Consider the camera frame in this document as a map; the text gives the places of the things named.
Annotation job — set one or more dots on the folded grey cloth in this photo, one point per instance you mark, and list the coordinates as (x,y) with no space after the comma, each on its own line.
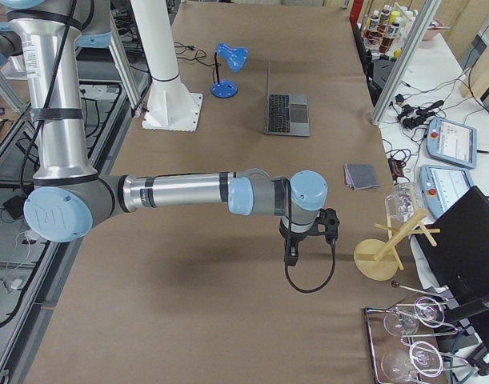
(360,176)

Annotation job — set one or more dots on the aluminium frame post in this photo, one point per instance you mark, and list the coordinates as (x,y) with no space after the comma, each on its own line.
(415,36)

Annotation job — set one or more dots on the black monitor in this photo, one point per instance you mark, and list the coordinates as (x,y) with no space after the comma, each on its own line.
(460,260)

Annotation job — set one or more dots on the wine glass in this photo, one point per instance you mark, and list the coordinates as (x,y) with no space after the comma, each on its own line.
(421,361)
(405,319)

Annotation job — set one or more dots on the lower wine glass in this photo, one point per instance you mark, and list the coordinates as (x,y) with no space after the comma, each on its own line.
(421,361)

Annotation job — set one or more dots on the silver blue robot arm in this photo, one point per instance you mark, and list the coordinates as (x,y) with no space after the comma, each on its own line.
(70,196)

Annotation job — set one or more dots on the grey laptop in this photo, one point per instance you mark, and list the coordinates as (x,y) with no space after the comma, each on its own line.
(286,114)

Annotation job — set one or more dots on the metal glass rack tray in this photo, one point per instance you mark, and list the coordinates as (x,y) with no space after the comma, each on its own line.
(402,342)

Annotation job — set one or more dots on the clear glass mug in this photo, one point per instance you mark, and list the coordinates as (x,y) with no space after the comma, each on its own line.
(404,201)

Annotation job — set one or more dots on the blue teach pendant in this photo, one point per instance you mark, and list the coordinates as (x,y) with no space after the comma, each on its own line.
(452,142)
(443,186)

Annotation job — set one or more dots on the bottle rack with bottles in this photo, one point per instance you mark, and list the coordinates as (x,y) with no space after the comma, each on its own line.
(385,28)

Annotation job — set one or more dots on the lower blue teach pendant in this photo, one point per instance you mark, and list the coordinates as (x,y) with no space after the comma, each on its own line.
(443,186)

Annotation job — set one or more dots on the upper blue teach pendant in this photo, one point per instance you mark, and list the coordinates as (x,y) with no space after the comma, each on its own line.
(452,142)

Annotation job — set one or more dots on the pink bowl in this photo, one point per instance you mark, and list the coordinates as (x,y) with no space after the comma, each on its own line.
(435,27)

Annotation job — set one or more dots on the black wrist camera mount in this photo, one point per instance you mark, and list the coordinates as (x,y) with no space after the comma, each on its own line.
(328,224)

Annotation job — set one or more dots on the white pillar mount base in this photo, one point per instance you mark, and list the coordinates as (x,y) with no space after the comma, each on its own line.
(170,105)

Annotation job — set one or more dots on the upper wine glass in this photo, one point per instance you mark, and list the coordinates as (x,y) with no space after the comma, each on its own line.
(405,319)

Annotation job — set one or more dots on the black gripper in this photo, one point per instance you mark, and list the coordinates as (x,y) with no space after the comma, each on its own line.
(292,239)

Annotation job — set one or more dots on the wooden mug tree stand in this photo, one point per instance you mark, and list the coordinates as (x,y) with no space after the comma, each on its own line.
(379,260)

